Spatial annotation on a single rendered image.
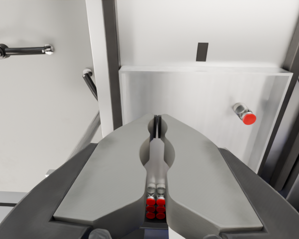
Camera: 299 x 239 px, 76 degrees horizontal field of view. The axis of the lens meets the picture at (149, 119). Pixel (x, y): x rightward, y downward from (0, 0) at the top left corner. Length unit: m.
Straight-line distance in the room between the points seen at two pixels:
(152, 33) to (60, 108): 1.24
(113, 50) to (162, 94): 0.11
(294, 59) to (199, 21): 0.15
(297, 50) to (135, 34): 0.24
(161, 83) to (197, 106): 0.08
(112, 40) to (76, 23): 0.99
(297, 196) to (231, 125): 0.27
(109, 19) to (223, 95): 0.22
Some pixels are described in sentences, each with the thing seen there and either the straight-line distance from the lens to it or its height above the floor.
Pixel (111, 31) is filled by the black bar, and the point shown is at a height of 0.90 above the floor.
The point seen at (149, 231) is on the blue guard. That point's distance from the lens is 0.39.
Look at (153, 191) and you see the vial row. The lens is 0.46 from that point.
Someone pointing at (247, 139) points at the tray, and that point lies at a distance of 0.43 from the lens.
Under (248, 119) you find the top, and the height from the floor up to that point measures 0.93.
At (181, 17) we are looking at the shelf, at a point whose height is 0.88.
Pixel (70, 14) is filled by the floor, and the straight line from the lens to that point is 1.31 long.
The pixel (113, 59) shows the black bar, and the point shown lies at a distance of 0.32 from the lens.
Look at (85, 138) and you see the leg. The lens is 0.90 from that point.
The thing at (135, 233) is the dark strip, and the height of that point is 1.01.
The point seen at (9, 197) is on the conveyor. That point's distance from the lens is 0.68.
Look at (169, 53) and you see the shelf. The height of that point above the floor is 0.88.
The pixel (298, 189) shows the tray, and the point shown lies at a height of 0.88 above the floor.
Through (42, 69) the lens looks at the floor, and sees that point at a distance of 1.45.
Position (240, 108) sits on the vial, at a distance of 0.36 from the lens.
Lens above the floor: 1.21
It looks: 62 degrees down
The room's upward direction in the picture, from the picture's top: 175 degrees counter-clockwise
